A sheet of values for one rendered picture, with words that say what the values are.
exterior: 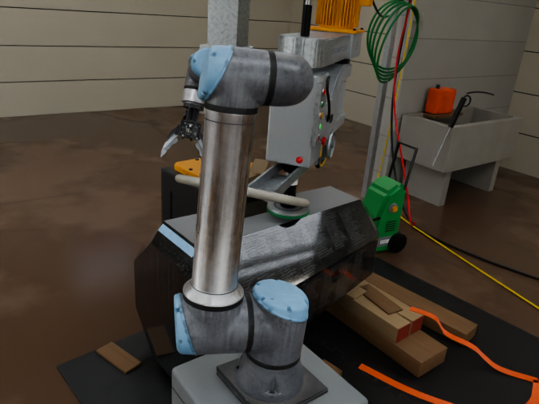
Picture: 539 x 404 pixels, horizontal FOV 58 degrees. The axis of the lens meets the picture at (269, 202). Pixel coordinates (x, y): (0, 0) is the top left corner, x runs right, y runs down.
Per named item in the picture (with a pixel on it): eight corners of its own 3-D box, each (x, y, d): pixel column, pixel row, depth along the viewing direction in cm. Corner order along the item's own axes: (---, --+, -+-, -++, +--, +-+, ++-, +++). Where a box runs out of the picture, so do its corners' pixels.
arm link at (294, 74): (334, 57, 101) (261, 53, 164) (276, 50, 98) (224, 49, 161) (326, 113, 104) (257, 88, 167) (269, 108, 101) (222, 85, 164)
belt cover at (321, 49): (318, 57, 298) (321, 28, 292) (358, 61, 291) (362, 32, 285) (265, 73, 213) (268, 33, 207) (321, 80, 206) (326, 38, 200)
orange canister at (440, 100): (417, 114, 521) (423, 82, 508) (445, 111, 550) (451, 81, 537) (435, 119, 505) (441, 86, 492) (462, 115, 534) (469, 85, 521)
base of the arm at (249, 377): (317, 380, 135) (322, 350, 132) (272, 414, 121) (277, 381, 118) (265, 346, 146) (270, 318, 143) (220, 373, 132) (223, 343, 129)
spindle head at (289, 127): (286, 148, 264) (294, 63, 247) (326, 155, 258) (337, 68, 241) (264, 166, 232) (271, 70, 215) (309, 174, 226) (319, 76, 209)
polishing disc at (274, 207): (318, 209, 247) (318, 208, 246) (288, 220, 232) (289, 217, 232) (287, 196, 260) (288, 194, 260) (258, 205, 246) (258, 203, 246)
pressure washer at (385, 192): (378, 233, 431) (395, 138, 398) (405, 251, 402) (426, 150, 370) (346, 239, 415) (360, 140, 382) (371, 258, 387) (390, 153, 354)
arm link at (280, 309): (309, 365, 125) (320, 306, 119) (244, 368, 121) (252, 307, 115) (293, 329, 139) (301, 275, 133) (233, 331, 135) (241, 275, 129)
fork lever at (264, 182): (286, 156, 263) (287, 147, 261) (322, 163, 257) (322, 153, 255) (237, 195, 201) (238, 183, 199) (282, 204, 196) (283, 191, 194)
